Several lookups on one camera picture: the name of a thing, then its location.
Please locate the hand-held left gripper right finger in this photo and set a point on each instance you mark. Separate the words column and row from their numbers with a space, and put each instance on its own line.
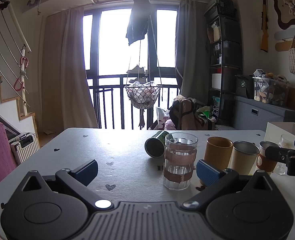
column 207, row 173

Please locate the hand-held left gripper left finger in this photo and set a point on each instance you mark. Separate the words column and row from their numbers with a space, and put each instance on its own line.
column 87, row 172

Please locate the green can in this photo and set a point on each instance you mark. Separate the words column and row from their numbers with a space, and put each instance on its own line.
column 155, row 147

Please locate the steel cup with brown sleeve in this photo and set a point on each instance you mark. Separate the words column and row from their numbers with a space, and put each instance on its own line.
column 263, row 162

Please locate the mustard yellow cup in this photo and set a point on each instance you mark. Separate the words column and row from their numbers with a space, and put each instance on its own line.
column 217, row 153

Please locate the cream steel cup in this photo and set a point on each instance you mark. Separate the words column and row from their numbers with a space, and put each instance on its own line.
column 243, row 158

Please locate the stemmed glass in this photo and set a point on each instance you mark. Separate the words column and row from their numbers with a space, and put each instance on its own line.
column 286, row 141

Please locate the clear glass with brown tape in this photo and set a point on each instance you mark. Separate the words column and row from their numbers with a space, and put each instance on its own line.
column 179, row 160

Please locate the grey storage bench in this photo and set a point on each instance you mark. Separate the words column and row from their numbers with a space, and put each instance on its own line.
column 260, row 116

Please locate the clear plastic bin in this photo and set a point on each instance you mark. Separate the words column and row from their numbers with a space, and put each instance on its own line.
column 271, row 91

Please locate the pile of clothes and bags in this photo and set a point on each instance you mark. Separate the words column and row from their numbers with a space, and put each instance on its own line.
column 187, row 115

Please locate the white suitcase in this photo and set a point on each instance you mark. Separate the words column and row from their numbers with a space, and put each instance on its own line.
column 25, row 147

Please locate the black balcony railing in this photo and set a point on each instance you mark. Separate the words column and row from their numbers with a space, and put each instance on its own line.
column 112, row 105

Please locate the white plastic bag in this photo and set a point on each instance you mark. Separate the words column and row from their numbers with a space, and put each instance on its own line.
column 162, row 117

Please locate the black bin with green label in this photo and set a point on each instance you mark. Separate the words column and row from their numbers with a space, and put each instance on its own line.
column 244, row 86

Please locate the white storage box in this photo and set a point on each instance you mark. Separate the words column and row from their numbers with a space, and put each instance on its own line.
column 217, row 81

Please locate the beige curtain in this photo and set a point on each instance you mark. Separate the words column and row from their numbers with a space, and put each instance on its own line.
column 70, row 75

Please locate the dark hanging shoe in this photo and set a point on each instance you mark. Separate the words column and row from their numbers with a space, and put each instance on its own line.
column 138, row 80

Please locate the black shelf rack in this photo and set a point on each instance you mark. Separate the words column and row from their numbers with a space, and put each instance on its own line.
column 227, row 55

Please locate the grey curtain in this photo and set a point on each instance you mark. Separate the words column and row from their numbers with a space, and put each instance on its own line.
column 193, row 55

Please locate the toy rifle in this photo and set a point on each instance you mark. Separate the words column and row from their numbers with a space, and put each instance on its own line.
column 264, row 30

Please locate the white stair railing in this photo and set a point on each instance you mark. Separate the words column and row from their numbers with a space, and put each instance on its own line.
column 15, row 30

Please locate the dark hanging garment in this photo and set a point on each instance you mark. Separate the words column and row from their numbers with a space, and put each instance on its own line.
column 137, row 20

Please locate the wooden wall hook rack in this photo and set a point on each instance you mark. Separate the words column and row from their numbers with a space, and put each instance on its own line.
column 282, row 46

